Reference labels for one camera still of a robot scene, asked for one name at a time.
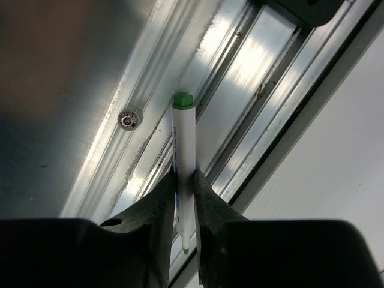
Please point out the green capped marker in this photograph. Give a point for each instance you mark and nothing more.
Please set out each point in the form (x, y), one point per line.
(184, 164)

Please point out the rail bolt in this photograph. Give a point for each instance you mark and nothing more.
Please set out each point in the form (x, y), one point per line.
(130, 118)

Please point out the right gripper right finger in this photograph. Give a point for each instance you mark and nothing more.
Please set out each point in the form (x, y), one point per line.
(212, 217)

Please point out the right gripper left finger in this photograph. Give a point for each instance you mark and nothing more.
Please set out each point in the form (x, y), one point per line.
(139, 253)

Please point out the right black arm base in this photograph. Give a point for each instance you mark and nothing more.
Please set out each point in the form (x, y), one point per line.
(306, 13)

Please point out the aluminium front rail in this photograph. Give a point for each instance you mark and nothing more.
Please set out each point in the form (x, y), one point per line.
(221, 52)

